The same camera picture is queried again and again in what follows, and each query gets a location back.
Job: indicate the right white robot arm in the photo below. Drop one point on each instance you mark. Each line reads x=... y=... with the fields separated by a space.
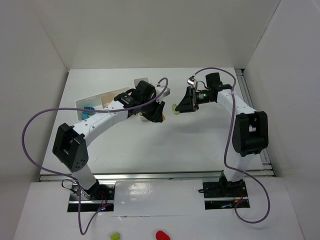
x=249 y=128

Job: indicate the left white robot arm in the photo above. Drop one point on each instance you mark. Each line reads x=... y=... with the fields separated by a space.
x=72 y=141

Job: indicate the teal long lego brick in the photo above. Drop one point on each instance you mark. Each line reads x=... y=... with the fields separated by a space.
x=85 y=116

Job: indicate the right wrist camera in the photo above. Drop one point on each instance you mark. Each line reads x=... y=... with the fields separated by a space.
x=192 y=83

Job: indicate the lime lego foreground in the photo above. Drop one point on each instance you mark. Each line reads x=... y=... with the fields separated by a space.
x=115 y=236

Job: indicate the teal arched lego brick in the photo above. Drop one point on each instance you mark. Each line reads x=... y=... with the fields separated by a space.
x=88 y=110

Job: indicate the left white compartment tray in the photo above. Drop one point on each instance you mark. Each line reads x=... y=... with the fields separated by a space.
x=99 y=101

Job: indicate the red oval lego foreground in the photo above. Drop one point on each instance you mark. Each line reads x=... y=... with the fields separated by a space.
x=161 y=235

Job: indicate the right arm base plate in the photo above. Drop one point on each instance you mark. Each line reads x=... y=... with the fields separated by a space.
x=217 y=199

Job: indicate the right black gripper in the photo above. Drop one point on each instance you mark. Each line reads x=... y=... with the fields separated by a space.
x=192 y=98

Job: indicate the lime and yellow lego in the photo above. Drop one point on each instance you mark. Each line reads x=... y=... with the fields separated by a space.
x=174 y=109

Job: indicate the front aluminium rail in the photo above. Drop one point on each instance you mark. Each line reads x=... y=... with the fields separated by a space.
x=161 y=175

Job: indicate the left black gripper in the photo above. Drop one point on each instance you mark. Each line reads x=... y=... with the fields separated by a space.
x=152 y=110

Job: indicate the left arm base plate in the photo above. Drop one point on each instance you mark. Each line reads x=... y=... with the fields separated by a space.
x=102 y=199

